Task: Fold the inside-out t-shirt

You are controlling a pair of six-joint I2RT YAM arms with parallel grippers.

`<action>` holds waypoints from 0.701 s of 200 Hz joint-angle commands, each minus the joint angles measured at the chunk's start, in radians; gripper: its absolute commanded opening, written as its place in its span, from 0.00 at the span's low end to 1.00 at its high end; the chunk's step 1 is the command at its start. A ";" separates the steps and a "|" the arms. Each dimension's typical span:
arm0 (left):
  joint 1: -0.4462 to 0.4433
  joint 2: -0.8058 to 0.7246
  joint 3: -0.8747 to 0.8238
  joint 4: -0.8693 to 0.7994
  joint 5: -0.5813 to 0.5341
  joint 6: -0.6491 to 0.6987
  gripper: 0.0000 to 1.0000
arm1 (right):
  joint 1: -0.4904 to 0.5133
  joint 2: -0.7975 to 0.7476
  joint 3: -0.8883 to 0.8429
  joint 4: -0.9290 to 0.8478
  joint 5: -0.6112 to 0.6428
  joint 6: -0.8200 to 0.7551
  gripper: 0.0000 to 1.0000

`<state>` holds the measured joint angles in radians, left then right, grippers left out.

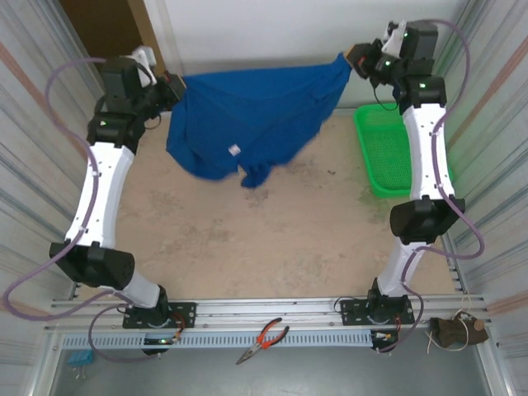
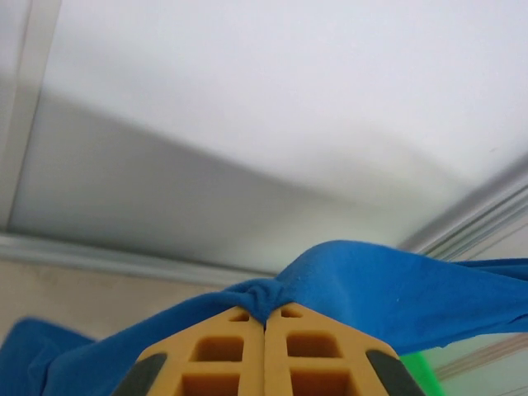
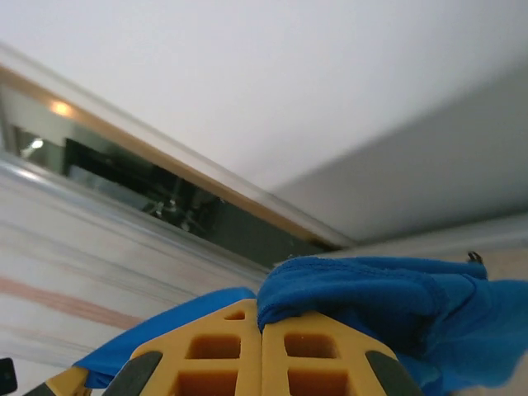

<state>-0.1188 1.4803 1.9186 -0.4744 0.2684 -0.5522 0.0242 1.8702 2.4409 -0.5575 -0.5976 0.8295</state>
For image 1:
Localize green plastic mesh basket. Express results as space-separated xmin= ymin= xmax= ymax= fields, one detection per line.
xmin=353 ymin=103 xmax=455 ymax=199

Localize blue t-shirt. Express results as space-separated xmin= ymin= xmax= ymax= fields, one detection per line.
xmin=165 ymin=52 xmax=355 ymax=191

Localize brown wooden door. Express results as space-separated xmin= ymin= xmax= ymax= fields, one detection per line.
xmin=59 ymin=0 xmax=145 ymax=61

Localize black controller board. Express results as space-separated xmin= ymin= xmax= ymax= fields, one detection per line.
xmin=141 ymin=334 xmax=182 ymax=359
xmin=370 ymin=329 xmax=401 ymax=356

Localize blue clip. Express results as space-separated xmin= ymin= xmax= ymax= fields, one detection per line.
xmin=68 ymin=351 xmax=94 ymax=379

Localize brown cloth pouch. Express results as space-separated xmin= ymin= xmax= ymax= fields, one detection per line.
xmin=428 ymin=311 xmax=491 ymax=351

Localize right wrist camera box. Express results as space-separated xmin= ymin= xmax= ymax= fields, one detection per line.
xmin=380 ymin=19 xmax=408 ymax=55

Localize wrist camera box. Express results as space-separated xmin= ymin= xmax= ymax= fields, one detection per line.
xmin=380 ymin=19 xmax=408 ymax=55
xmin=130 ymin=45 xmax=157 ymax=88

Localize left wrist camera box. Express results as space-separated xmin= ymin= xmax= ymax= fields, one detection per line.
xmin=130 ymin=45 xmax=157 ymax=88

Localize aluminium table edge frame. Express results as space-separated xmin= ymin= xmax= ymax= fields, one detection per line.
xmin=69 ymin=107 xmax=469 ymax=300

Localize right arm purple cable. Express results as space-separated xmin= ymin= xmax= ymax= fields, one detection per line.
xmin=377 ymin=18 xmax=486 ymax=354

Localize white door frame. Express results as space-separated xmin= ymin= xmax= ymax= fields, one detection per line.
xmin=126 ymin=0 xmax=185 ymax=78

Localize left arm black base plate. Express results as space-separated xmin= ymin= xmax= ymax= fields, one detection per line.
xmin=122 ymin=301 xmax=197 ymax=330

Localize aluminium mounting rail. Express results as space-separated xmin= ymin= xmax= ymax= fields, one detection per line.
xmin=47 ymin=293 xmax=494 ymax=333

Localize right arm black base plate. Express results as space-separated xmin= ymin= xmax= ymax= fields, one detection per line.
xmin=340 ymin=297 xmax=415 ymax=327

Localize grey slotted cable duct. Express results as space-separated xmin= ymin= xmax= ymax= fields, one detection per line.
xmin=60 ymin=329 xmax=375 ymax=350

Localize orange-handled pliers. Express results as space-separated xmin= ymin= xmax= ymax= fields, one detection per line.
xmin=235 ymin=316 xmax=290 ymax=365

